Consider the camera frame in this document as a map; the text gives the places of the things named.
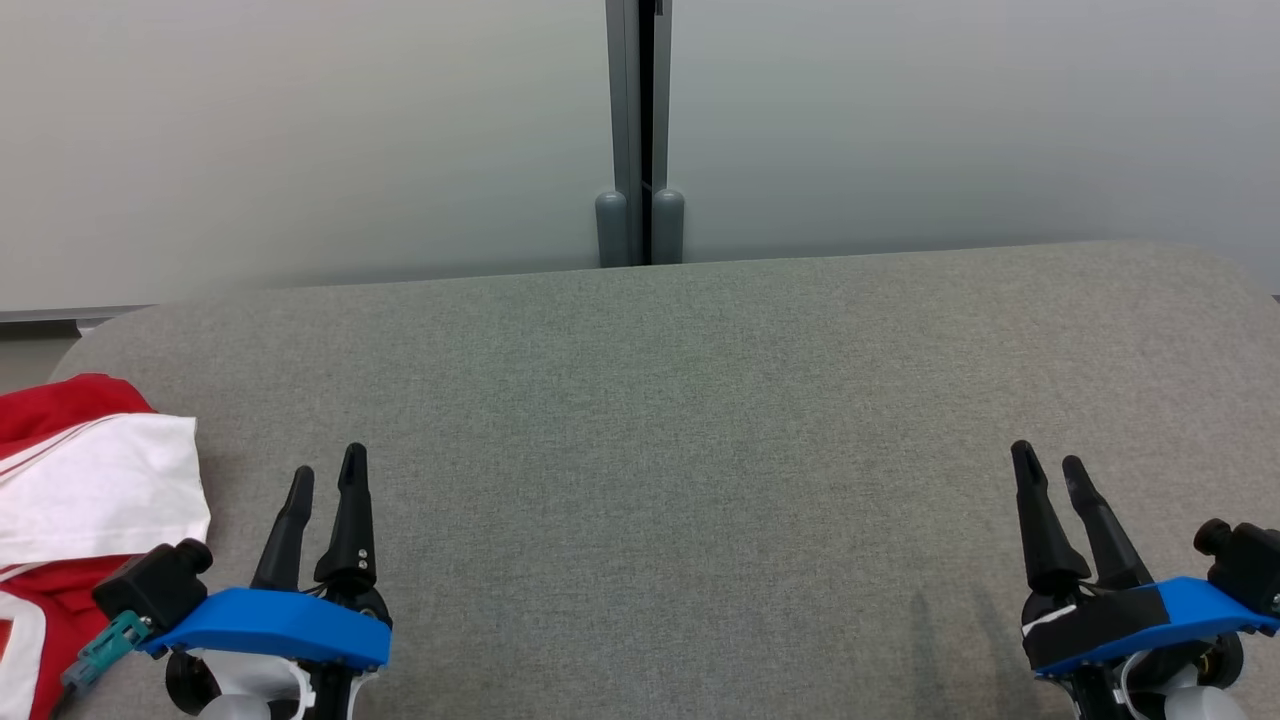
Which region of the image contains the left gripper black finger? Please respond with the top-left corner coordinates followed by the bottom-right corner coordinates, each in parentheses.
top-left (315, 443), bottom-right (379, 591)
top-left (250, 465), bottom-right (316, 591)

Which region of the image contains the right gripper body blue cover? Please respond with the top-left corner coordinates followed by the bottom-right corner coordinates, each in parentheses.
top-left (1022, 577), bottom-right (1279, 720)

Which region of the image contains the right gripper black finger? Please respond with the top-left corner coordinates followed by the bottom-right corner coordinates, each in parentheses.
top-left (1062, 455), bottom-right (1153, 591)
top-left (1010, 440), bottom-right (1091, 597)

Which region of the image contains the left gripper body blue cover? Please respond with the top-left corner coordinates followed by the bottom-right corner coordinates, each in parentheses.
top-left (142, 588), bottom-right (393, 720)

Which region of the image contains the red jersey with white sleeves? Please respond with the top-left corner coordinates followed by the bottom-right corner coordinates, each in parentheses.
top-left (0, 373), bottom-right (213, 720)

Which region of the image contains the grey wall baseboard rail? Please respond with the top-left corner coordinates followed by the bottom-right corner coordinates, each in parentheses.
top-left (0, 304), bottom-right (159, 325)

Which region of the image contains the grey cylindrical post foot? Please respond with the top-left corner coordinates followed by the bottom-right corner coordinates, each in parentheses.
top-left (596, 190), bottom-right (629, 268)
top-left (652, 188), bottom-right (686, 265)

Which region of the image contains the grey partition frame post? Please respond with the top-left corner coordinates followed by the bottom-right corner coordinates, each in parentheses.
top-left (605, 0), bottom-right (673, 267)

